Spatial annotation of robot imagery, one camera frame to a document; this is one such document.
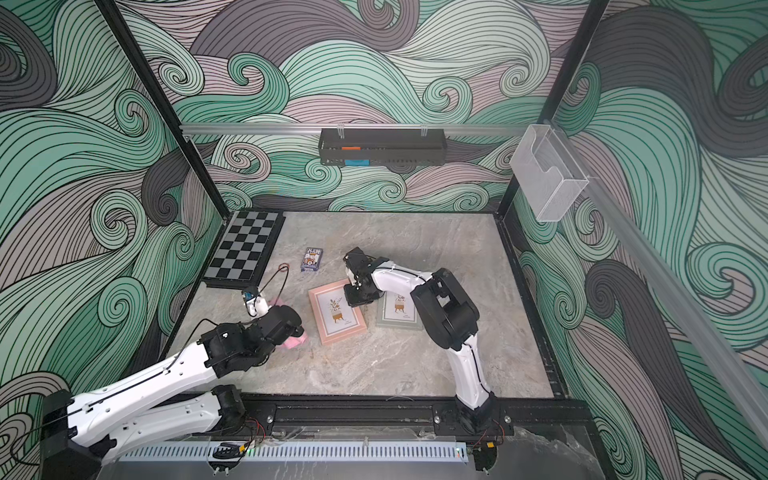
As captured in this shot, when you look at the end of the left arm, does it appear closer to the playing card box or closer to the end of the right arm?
the end of the right arm

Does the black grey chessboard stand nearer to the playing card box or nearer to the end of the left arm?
the playing card box

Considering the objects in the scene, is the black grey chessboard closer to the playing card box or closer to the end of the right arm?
the playing card box

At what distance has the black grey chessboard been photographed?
3.26ft

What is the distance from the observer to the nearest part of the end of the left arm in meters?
0.51

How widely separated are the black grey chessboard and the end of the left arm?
436 mm

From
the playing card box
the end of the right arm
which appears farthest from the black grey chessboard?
the end of the right arm

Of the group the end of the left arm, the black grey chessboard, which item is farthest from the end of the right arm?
the black grey chessboard

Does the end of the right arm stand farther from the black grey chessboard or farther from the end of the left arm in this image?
the black grey chessboard

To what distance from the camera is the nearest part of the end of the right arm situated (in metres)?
0.72

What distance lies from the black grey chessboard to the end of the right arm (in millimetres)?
366

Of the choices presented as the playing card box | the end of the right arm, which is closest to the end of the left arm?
the end of the right arm

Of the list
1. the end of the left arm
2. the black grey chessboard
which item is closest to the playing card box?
the black grey chessboard
